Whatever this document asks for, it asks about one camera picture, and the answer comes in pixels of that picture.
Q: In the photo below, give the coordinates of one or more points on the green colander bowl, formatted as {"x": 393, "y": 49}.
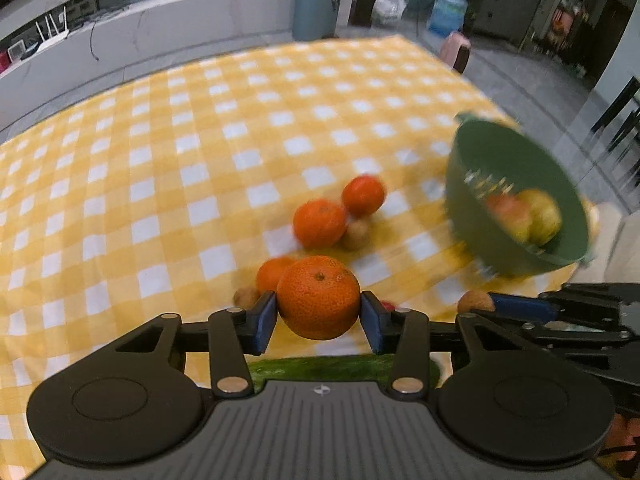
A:
{"x": 487, "y": 158}

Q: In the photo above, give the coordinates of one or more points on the dark grey cabinet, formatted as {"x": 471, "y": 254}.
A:
{"x": 505, "y": 19}

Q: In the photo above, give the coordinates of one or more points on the brown longan middle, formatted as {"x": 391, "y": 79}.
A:
{"x": 356, "y": 235}

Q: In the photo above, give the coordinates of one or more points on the brown longan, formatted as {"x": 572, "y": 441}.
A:
{"x": 356, "y": 235}
{"x": 476, "y": 300}
{"x": 246, "y": 297}

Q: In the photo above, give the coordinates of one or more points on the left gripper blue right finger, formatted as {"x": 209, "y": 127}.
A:
{"x": 405, "y": 334}

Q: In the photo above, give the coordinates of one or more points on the white router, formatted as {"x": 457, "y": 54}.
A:
{"x": 52, "y": 28}

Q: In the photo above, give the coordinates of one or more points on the yellow white checkered tablecloth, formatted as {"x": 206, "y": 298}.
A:
{"x": 167, "y": 194}

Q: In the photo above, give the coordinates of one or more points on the white plastic bag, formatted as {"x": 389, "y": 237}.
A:
{"x": 388, "y": 13}

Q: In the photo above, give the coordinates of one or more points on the orange tangerine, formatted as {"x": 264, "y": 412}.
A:
{"x": 319, "y": 224}
{"x": 318, "y": 298}
{"x": 269, "y": 274}
{"x": 363, "y": 196}

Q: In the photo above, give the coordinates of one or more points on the brown longan front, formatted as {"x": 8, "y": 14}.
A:
{"x": 476, "y": 300}

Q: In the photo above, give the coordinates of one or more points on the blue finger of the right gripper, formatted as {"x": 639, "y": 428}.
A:
{"x": 523, "y": 308}

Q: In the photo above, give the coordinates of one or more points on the yellow-green pear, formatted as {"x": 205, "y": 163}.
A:
{"x": 545, "y": 213}

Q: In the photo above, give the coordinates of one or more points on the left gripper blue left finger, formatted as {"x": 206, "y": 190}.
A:
{"x": 233, "y": 334}

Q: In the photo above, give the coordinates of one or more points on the green cucumber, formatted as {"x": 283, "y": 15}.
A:
{"x": 323, "y": 369}

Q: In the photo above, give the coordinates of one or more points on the brown longan left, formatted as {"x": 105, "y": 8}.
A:
{"x": 246, "y": 297}

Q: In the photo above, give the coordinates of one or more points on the red-yellow apple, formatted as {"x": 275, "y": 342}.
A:
{"x": 512, "y": 213}

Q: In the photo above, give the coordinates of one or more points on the blue water jug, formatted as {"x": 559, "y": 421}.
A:
{"x": 447, "y": 16}

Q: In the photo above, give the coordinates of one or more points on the white tv console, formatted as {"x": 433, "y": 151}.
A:
{"x": 140, "y": 39}

